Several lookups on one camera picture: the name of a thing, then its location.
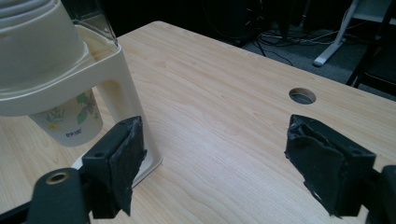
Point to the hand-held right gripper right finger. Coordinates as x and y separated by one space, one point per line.
330 169

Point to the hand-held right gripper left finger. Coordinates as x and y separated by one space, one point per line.
116 165

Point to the floral paper cup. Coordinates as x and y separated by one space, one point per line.
73 119

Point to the cream water dispenser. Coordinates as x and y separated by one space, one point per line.
62 59

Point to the black chair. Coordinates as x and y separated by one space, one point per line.
375 59

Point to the white desk leg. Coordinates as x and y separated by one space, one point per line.
334 40

